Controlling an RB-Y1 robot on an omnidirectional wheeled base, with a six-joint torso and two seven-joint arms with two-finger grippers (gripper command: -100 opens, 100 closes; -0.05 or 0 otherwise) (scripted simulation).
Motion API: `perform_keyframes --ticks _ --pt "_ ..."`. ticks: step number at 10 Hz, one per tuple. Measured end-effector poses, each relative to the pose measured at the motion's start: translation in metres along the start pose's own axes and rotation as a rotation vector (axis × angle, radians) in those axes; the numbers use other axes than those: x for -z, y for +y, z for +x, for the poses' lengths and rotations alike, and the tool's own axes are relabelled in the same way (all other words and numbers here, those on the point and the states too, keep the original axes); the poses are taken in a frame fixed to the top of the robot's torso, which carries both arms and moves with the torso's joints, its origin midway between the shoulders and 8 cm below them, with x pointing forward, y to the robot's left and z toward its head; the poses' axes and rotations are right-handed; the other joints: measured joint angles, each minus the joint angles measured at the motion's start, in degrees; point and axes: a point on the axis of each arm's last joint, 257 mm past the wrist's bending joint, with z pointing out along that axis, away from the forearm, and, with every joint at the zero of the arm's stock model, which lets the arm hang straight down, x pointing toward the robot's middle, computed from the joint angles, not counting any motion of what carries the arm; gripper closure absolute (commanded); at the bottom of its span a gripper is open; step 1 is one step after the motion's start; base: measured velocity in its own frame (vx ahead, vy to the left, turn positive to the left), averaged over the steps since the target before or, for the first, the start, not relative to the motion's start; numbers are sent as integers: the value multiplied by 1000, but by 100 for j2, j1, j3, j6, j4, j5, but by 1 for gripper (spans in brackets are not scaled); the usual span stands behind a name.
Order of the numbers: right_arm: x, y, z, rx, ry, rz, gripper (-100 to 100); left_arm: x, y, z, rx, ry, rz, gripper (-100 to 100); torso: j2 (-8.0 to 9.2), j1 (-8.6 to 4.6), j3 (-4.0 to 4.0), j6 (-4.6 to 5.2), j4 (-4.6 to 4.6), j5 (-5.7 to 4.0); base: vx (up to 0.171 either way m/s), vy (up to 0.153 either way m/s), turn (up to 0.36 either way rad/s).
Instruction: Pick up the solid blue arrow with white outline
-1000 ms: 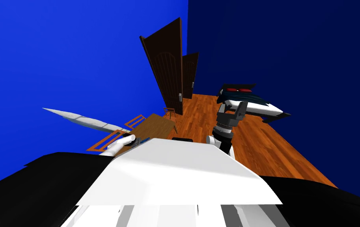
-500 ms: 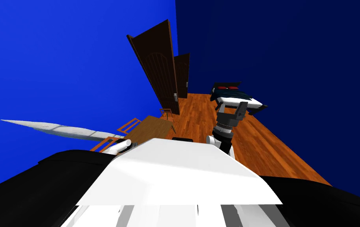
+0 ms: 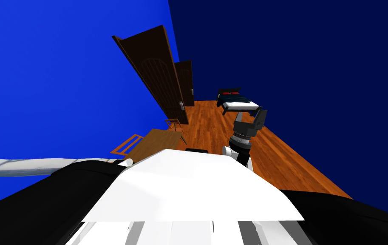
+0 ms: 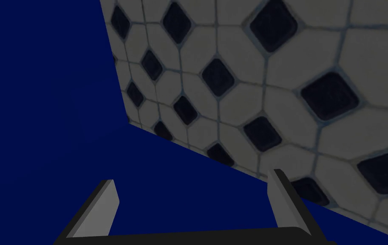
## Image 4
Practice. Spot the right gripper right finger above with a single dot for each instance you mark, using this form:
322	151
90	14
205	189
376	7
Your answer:
286	202

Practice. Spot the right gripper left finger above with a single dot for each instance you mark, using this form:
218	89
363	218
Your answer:
99	212

